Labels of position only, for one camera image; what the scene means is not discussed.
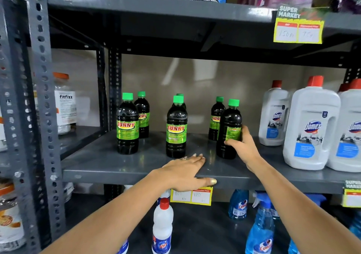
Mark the blue glass cleaner spray bottle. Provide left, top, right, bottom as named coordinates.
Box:
left=245, top=193, right=276, bottom=254
left=288, top=239, right=301, bottom=254
left=304, top=194, right=328, bottom=208
left=349, top=211, right=361, bottom=241

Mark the grey metal shelf rack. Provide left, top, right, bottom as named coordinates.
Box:
left=0, top=0, right=109, bottom=254
left=28, top=0, right=361, bottom=254

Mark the person's right hand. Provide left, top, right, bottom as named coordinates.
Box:
left=224, top=125, right=263, bottom=173

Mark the person's left hand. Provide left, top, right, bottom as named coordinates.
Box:
left=161, top=154, right=217, bottom=192

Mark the dark cleaner bottle green cap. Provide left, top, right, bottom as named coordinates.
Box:
left=216, top=99, right=243, bottom=160

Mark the slim white bleach bottle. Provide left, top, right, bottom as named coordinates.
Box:
left=152, top=197, right=174, bottom=254
left=117, top=238, right=130, bottom=254
left=156, top=189, right=172, bottom=206

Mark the clear jar orange lid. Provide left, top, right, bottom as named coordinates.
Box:
left=53, top=72, right=77, bottom=135
left=0, top=183, right=26, bottom=252

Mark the group of dark green-capped bottles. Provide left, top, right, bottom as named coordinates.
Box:
left=116, top=91, right=227, bottom=159

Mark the person's right forearm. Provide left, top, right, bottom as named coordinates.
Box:
left=246, top=156, right=361, bottom=254

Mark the yellow price tag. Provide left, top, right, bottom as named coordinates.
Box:
left=342, top=180, right=361, bottom=208
left=273, top=5, right=325, bottom=44
left=170, top=187, right=213, bottom=206

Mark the person's left forearm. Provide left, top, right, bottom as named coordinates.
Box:
left=41, top=168, right=177, bottom=254

